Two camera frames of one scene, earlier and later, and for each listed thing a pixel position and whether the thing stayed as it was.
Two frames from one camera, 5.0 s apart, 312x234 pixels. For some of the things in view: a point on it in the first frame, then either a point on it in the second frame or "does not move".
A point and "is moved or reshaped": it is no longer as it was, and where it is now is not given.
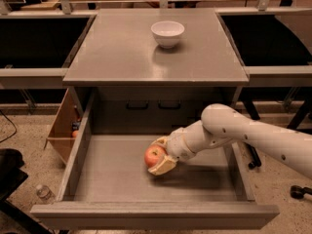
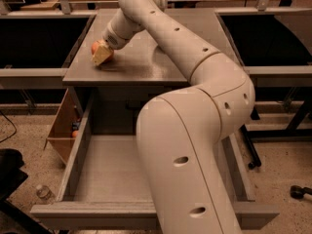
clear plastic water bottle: (45, 193) does not move
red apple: (154, 154) is moved or reshaped
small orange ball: (74, 134) does not move
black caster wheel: (298, 192) does not move
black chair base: (11, 177) does not move
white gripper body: (175, 144) to (114, 40)
